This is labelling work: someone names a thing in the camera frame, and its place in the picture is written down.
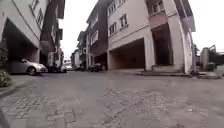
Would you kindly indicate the dark parked car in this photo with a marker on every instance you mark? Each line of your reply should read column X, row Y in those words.
column 96, row 67

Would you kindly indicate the pale gate pillar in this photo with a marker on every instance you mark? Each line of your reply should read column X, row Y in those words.
column 204, row 58

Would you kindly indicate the green bush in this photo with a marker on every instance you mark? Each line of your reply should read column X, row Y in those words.
column 4, row 78

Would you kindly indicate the concrete kerb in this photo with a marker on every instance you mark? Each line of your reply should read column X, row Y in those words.
column 173, row 74

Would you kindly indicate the grey brick paved road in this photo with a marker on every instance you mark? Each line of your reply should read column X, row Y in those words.
column 126, row 100

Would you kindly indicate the row of distant buildings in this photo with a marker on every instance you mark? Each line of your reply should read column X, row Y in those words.
column 78, row 50

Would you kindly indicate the large cream and brown building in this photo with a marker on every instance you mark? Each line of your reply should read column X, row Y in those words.
column 146, row 33

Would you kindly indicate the silver car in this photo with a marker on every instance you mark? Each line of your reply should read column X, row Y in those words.
column 28, row 66

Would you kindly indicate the cream building with carport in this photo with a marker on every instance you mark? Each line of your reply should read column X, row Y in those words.
column 23, row 26

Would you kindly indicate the brown building with windows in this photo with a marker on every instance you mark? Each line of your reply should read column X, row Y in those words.
column 96, row 33

